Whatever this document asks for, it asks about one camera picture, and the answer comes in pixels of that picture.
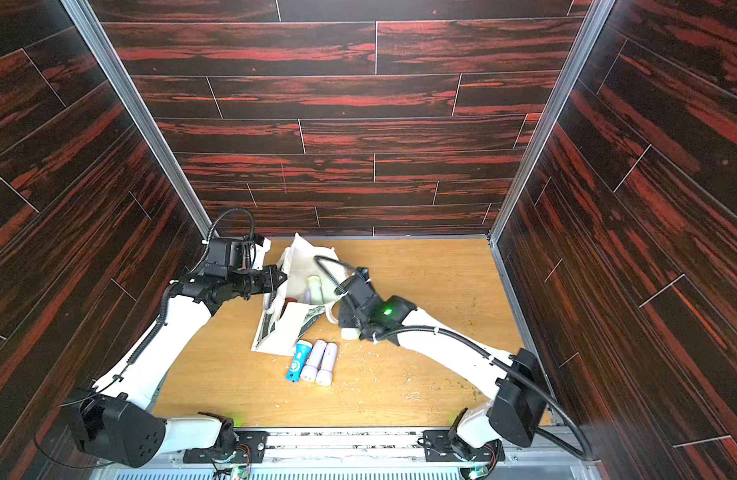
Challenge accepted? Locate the aluminium front rail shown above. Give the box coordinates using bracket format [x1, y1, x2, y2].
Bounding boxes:
[92, 427, 603, 479]

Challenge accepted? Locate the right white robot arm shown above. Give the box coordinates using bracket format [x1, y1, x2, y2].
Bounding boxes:
[314, 255, 595, 462]

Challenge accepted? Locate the blue flashlight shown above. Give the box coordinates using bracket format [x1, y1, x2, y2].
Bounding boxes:
[286, 340, 312, 383]

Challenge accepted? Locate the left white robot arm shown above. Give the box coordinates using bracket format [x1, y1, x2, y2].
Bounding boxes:
[60, 265, 288, 468]

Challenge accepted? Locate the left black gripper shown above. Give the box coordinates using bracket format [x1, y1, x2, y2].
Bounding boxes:
[227, 265, 290, 299]

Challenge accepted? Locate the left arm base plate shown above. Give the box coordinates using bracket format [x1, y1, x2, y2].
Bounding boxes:
[182, 430, 268, 466]

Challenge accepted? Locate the white floral canvas tote bag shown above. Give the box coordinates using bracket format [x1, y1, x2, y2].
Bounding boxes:
[250, 234, 348, 356]

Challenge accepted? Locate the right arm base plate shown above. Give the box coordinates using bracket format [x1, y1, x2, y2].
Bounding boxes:
[417, 429, 505, 463]

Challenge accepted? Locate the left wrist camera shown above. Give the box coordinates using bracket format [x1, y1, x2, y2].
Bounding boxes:
[198, 234, 272, 270]

